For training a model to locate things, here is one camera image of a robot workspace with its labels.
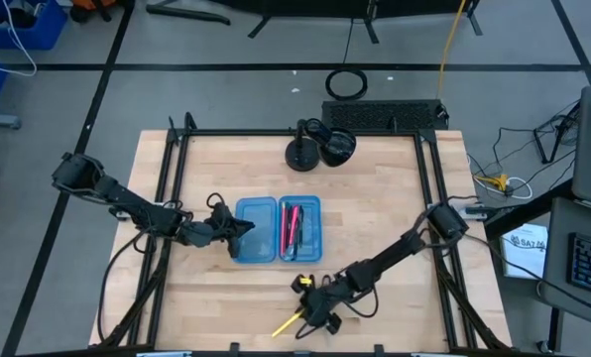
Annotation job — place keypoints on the thick pink highlighter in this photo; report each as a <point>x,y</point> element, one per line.
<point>293,223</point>

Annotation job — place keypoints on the black desk lamp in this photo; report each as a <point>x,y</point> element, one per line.
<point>320,146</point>

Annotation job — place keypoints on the black perforated case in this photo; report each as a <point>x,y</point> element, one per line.
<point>385,115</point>

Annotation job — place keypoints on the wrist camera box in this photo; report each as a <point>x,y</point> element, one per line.
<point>325,300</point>
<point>221,223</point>

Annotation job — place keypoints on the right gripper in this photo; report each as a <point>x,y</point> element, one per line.
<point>332,324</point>

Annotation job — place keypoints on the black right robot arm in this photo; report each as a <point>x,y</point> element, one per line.
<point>390,258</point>

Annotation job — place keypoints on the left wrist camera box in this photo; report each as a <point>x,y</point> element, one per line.
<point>221,223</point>

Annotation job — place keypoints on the large blue floor bin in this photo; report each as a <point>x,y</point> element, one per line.
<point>33,30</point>

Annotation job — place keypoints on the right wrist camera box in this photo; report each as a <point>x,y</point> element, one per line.
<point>325,300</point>

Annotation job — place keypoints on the blue plastic pencil box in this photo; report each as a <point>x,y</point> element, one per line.
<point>256,228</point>

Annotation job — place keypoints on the black table clamp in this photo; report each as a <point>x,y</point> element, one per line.
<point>233,349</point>
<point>379,351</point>
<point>189,124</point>

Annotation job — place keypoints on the white printed paper sheet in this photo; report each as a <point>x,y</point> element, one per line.
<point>526,250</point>

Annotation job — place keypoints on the black aluminium table frame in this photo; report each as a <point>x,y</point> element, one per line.
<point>176,163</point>

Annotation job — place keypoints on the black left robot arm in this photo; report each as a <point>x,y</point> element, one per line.
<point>127,201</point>

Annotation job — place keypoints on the orange and black object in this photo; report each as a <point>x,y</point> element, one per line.
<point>97,7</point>

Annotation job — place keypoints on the black tripod stand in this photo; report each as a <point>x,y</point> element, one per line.
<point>555,134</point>

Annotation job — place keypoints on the grey desk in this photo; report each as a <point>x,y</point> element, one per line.
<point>555,268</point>

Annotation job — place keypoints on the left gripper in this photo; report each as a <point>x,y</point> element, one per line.
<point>235,248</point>

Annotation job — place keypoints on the black Pilot pen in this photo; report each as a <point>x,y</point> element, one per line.
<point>301,223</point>

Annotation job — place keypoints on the black partition wall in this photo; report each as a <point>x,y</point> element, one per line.
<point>325,6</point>

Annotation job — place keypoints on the yellow highlighter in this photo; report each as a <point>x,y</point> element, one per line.
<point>284,327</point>

